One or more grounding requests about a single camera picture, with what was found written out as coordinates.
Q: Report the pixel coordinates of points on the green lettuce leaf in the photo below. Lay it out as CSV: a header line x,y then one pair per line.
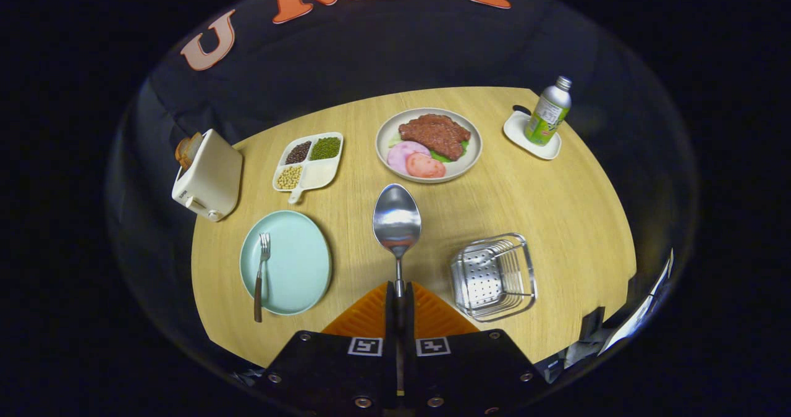
x,y
440,156

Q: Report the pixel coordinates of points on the pale pink ham slice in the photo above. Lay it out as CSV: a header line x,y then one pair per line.
x,y
401,154

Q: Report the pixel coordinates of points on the pile of dark brown beans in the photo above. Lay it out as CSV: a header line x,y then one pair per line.
x,y
298,152

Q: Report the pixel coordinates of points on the white divided snack tray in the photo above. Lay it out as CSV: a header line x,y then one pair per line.
x,y
321,173

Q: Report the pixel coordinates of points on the pile of yellow soybeans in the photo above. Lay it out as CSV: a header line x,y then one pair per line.
x,y
289,177

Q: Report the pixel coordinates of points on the toasted bread slice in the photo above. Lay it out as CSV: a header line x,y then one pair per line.
x,y
183,154
194,142

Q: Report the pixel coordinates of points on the perforated metal basket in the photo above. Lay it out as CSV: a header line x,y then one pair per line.
x,y
488,278

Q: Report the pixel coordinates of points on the green label drink bottle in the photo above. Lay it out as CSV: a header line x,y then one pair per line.
x,y
547,117

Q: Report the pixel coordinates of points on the beige round dinner plate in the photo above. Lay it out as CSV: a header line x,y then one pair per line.
x,y
386,138

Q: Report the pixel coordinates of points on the dark pink ham slice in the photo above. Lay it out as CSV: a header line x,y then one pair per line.
x,y
425,167

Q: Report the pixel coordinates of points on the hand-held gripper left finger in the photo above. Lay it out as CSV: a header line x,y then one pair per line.
x,y
389,318

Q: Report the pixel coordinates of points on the pile of green beans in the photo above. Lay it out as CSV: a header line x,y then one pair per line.
x,y
325,148

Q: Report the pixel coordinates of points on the cream white toaster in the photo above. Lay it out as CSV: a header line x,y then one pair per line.
x,y
213,176

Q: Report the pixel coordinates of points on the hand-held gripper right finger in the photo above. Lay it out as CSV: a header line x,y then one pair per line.
x,y
409,318

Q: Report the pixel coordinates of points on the light blue round plate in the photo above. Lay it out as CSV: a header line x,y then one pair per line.
x,y
296,262

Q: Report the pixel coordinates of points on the white square coaster dish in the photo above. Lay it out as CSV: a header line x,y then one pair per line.
x,y
516,131

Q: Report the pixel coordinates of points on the brown steak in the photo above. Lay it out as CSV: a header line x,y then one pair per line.
x,y
432,134

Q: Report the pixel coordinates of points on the black bracket stand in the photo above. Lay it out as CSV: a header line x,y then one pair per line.
x,y
593,324

